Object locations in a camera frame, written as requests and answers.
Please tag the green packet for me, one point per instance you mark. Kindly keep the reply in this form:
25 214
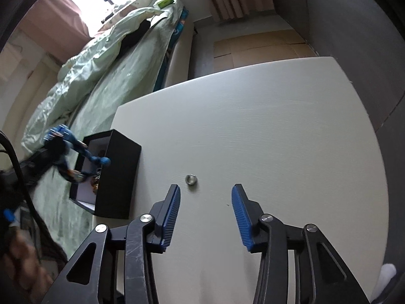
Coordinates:
164 2

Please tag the white cloth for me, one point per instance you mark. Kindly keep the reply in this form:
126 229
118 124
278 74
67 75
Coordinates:
387 275

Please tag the bed with green sheet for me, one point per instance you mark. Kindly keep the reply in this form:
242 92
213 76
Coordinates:
126 79

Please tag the floral window seat cushion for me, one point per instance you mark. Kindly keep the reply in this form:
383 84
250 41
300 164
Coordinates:
121 12

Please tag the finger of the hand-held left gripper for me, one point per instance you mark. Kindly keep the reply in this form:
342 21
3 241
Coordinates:
74 176
95 159

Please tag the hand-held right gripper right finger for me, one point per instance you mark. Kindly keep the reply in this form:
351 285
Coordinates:
242 218

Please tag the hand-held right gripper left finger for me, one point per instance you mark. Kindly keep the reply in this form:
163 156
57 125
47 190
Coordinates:
171 215

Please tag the brown cardboard sheet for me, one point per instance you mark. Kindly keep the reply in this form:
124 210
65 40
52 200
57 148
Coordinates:
253 47

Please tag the person's left hand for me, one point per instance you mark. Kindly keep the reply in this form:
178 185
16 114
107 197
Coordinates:
25 259

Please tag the black cloth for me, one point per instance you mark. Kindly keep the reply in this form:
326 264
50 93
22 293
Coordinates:
133 38

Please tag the light green quilt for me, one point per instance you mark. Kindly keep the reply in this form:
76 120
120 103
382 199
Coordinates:
95 60

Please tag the black jewelry box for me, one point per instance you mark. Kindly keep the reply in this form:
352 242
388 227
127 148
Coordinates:
117 177

